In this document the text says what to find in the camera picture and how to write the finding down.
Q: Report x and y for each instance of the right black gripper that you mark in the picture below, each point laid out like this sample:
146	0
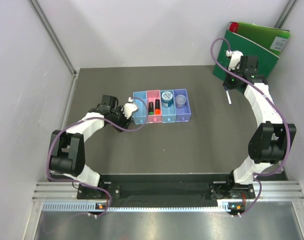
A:
227	84

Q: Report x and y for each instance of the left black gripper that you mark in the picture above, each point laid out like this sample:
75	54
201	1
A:
125	122

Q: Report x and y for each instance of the blue white marker pen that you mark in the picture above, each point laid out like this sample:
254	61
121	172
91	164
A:
228	95

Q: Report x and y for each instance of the light blue drawer bin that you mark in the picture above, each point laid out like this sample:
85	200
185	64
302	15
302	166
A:
141	100

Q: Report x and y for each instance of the green black highlighter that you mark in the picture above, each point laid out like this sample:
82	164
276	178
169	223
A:
151	108

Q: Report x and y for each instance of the orange black highlighter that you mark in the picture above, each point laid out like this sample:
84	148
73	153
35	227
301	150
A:
157	109

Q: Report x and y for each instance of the green ring binder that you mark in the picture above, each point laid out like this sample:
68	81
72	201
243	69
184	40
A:
266	59

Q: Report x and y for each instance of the blue round tub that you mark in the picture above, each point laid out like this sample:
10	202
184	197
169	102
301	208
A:
167	98

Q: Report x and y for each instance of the clear paper clip jar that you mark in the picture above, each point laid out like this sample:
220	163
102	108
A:
180	101

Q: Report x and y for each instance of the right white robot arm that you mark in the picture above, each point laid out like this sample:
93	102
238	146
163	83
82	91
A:
268	144

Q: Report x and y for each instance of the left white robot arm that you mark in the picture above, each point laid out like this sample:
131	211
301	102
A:
67	147

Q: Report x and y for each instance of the pink drawer bin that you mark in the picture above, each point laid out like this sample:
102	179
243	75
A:
152	95

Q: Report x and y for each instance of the purple drawer bin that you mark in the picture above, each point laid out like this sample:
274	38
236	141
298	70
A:
182	114

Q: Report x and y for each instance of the light green folder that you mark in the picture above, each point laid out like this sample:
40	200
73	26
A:
272	39

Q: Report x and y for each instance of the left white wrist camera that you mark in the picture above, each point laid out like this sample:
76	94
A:
130	108

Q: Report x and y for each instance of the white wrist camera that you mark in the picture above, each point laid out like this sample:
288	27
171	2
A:
130	108
234	59

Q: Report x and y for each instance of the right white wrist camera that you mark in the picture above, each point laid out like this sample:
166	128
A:
234	59

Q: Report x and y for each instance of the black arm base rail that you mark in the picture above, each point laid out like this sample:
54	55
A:
170	190

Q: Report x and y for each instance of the grey slotted cable duct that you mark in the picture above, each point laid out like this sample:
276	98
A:
97	207

